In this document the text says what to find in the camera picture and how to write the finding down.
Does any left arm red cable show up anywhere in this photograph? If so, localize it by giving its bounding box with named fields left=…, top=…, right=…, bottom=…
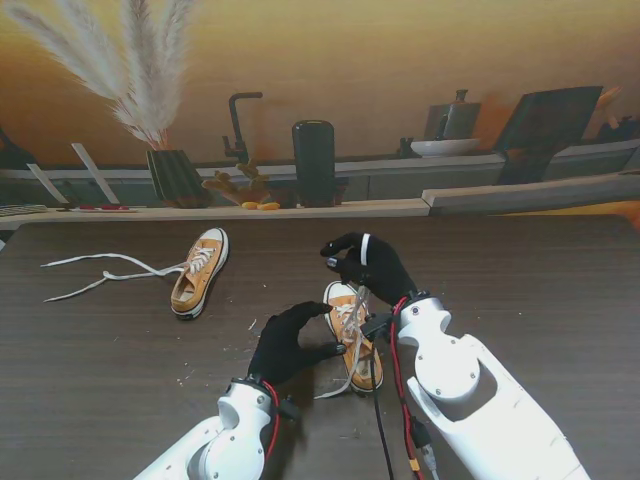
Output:
left=262, top=382, right=281, bottom=461

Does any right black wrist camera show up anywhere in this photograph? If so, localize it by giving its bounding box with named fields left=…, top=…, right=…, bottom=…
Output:
left=360, top=314, right=394, bottom=339

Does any arm red cable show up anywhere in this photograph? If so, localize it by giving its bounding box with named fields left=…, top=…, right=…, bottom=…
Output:
left=262, top=382, right=281, bottom=461
left=389, top=302, right=426, bottom=480

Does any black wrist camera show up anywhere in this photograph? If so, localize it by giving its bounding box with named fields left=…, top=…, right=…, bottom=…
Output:
left=279, top=394, right=301, bottom=424
left=360, top=314, right=394, bottom=339

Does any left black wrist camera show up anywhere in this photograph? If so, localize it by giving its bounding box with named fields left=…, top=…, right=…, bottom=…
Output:
left=279, top=394, right=301, bottom=424

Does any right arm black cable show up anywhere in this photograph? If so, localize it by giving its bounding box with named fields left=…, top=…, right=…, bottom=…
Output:
left=369, top=334, right=396, bottom=480

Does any right arm red cable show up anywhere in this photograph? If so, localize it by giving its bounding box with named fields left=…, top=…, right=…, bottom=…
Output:
left=389, top=302, right=426, bottom=480

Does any right robot hand black glove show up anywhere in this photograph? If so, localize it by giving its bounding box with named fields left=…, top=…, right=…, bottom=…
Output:
left=319, top=231, right=420, bottom=307

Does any left robot hand black glove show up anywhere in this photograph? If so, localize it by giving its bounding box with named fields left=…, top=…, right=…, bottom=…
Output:
left=247, top=301, right=347, bottom=386

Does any printed kitchen backdrop banner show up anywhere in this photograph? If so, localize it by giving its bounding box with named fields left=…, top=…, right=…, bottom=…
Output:
left=0, top=0, right=640, bottom=231

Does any white shoelace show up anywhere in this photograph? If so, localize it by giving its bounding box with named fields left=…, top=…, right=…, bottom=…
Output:
left=313, top=232, right=376, bottom=400
left=40, top=244, right=214, bottom=304

